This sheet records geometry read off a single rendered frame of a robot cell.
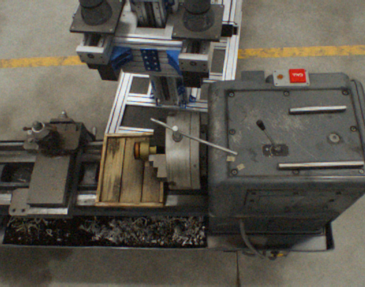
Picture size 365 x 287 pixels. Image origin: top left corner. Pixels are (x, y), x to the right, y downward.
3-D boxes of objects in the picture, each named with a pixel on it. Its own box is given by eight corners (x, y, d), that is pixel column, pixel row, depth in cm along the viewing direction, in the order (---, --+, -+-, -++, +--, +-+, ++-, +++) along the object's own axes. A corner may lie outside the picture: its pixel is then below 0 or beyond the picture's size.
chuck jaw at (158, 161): (176, 153, 144) (175, 179, 137) (178, 160, 148) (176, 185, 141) (149, 153, 145) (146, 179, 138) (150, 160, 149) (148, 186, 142)
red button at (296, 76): (303, 71, 140) (304, 67, 138) (305, 84, 137) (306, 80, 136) (288, 72, 140) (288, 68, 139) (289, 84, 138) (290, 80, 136)
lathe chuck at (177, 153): (194, 128, 167) (190, 97, 137) (193, 196, 157) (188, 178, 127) (174, 128, 168) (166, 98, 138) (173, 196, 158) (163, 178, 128)
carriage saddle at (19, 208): (87, 127, 181) (84, 121, 175) (73, 218, 160) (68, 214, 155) (31, 128, 183) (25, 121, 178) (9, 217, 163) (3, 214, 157)
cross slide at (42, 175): (80, 121, 175) (77, 117, 171) (65, 207, 157) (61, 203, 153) (47, 122, 177) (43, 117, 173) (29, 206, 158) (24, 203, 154)
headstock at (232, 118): (332, 120, 173) (361, 68, 138) (348, 217, 152) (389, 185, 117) (208, 121, 177) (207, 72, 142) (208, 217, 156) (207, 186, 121)
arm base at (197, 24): (184, 7, 171) (183, -10, 163) (216, 9, 169) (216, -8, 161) (180, 31, 165) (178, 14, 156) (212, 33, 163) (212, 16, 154)
